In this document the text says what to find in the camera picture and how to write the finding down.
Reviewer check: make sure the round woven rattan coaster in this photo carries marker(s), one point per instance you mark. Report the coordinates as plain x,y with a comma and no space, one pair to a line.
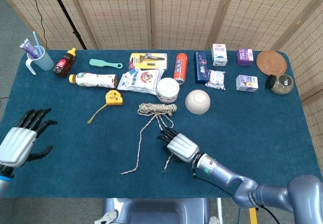
271,63

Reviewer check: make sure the purple toothpaste tube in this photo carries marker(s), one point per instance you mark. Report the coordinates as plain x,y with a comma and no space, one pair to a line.
29,47

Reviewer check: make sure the light blue toothbrush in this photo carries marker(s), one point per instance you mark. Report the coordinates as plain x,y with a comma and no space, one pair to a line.
35,40

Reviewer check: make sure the blue-grey robot torso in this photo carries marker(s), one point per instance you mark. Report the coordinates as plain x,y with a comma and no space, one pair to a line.
161,211

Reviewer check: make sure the glass jar with black lid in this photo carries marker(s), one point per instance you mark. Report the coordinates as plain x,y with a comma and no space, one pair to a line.
282,84

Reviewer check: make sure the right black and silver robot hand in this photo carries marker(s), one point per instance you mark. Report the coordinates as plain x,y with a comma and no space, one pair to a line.
181,145

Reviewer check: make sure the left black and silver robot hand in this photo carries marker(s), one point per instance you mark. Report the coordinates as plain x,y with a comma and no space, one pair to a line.
17,143

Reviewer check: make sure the white milk carton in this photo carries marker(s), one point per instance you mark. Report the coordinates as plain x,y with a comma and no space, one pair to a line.
219,55

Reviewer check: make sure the black tripod pole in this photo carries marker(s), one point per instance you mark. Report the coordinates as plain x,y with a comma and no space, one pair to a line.
66,14

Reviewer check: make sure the white-label drink bottle yellow cap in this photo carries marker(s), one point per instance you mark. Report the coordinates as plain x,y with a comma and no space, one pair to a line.
96,80

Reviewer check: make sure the orange drink can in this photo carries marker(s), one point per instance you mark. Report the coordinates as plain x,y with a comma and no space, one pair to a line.
180,67

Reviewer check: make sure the yellow tape measure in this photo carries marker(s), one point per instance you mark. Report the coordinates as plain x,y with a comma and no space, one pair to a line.
114,98

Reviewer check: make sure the brown honey bottle yellow cap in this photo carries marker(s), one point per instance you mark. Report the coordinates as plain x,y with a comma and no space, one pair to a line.
63,66

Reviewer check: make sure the mint green brush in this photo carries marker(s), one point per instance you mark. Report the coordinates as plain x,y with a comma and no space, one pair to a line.
98,63

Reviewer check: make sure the white crumpled packet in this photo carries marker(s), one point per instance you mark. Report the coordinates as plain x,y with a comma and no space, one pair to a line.
215,79

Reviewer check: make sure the razor in yellow blister pack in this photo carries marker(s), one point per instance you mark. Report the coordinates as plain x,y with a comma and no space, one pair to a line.
154,60

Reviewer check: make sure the white snack bag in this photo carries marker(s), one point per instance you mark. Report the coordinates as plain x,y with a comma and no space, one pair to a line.
141,80

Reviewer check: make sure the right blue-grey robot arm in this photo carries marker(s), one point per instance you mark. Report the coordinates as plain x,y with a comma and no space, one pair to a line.
222,171

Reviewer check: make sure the light blue plastic mug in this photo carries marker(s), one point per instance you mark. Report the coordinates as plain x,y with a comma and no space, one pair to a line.
44,61

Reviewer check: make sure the purple and white fruit carton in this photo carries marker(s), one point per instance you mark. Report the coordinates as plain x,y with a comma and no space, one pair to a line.
247,82

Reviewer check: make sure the beige upturned bowl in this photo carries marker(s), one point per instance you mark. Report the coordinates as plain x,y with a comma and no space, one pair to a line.
198,101

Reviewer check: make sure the small purple carton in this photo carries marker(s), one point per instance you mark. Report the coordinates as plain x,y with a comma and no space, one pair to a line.
244,57

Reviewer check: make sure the dark blue table cloth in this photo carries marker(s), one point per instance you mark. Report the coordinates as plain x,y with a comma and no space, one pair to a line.
75,158

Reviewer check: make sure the clear plastic jar of clips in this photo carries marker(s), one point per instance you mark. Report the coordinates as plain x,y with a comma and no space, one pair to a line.
167,87

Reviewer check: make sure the dark blue long box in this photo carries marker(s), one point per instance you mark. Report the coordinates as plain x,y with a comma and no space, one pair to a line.
201,67

